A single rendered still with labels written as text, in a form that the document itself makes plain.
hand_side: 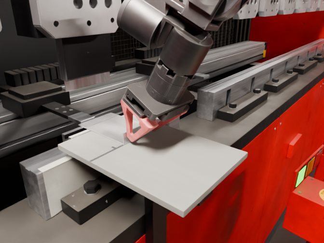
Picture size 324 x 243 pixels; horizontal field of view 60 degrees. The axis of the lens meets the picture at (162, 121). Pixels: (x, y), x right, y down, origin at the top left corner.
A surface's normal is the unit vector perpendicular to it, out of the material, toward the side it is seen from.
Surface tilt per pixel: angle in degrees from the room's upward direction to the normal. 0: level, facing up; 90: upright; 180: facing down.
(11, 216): 0
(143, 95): 29
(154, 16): 58
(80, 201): 0
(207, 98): 90
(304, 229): 90
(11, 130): 90
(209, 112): 90
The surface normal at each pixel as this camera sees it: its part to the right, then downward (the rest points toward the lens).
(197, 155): 0.00, -0.92
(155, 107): 0.38, -0.68
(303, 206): -0.71, 0.28
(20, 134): 0.77, 0.25
